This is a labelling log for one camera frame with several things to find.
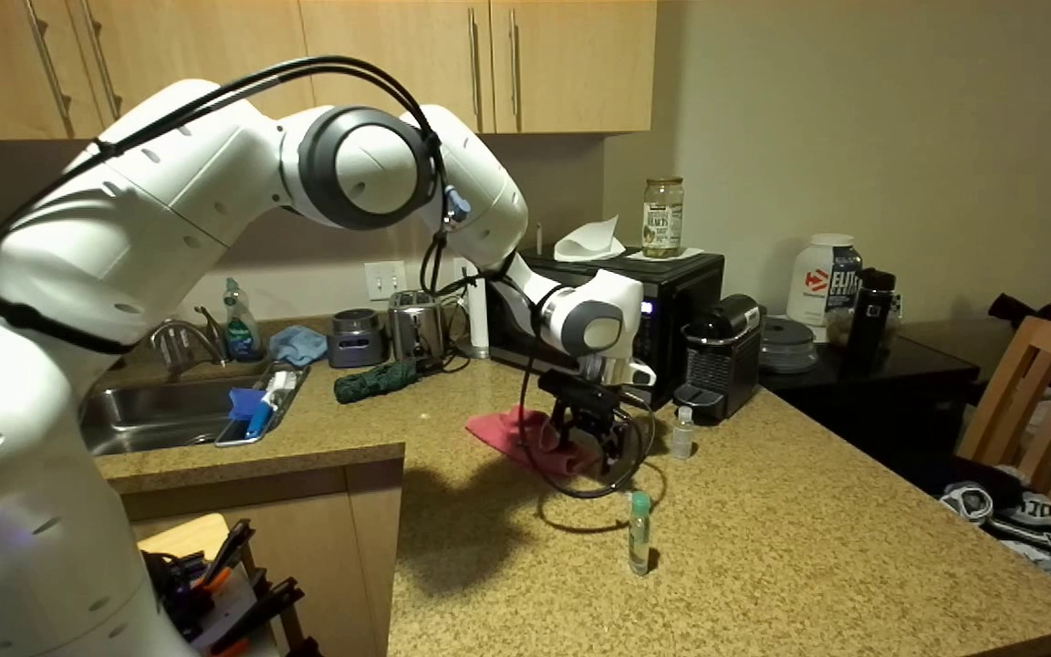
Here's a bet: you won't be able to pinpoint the green dish soap bottle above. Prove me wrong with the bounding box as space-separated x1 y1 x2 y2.
220 274 262 365

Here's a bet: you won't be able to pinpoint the white jug red label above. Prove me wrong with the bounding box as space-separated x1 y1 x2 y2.
787 230 856 346

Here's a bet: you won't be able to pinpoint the green hand sanitizer bottle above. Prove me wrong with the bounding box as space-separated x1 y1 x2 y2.
625 488 655 578

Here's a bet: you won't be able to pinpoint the black coffee maker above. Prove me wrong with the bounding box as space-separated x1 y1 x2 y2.
672 291 770 432

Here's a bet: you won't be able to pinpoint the black cloth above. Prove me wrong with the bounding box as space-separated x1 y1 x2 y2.
987 290 1051 341

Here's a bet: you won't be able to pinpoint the wooden slatted chair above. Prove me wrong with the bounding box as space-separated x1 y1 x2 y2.
951 315 1051 551

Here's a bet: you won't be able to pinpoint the silver toaster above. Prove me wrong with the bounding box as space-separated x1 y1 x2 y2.
385 290 451 365

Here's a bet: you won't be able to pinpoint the dark round lid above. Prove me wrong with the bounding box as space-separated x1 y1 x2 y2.
756 311 822 381

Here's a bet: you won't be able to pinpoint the stainless steel sink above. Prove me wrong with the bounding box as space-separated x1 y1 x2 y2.
80 370 309 457

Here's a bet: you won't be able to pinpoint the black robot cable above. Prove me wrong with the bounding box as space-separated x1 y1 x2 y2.
0 53 673 503

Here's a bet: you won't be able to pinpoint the clear plastic bottle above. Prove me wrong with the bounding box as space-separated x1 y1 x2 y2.
824 241 866 349

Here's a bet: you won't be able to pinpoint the black water bottle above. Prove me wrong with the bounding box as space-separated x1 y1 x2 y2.
849 268 902 370

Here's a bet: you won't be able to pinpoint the blue dish soap bottle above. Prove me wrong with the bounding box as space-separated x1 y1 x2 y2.
227 365 301 446

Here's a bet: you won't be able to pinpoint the black microwave oven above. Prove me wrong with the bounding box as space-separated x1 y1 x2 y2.
484 250 729 413

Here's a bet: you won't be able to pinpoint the wooden base cabinet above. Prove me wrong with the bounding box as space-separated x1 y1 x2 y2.
109 454 408 657

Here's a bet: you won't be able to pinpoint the black round pot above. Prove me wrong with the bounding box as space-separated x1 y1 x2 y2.
324 308 390 371

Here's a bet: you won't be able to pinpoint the wooden upper cabinets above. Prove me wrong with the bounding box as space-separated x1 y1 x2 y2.
0 0 665 141

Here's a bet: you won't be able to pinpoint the black side table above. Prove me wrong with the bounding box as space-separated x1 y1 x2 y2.
766 328 986 471

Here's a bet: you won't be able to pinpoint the blue cloth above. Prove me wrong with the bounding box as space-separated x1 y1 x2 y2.
266 320 333 371

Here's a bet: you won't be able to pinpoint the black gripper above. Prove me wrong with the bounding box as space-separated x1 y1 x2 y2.
540 370 628 481

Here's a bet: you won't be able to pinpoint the white wall outlet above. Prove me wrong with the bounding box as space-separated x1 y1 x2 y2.
360 257 408 302

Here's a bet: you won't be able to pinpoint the pink towel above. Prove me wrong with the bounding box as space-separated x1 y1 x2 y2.
462 407 603 481

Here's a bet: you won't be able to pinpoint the small clear bottle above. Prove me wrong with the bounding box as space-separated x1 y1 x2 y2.
667 407 695 463

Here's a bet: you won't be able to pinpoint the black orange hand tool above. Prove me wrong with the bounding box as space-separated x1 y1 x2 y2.
139 516 320 657

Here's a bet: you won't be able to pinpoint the metal faucet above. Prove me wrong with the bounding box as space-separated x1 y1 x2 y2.
144 302 228 371

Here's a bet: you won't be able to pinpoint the black white patterned item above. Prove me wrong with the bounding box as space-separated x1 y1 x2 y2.
937 457 1051 582

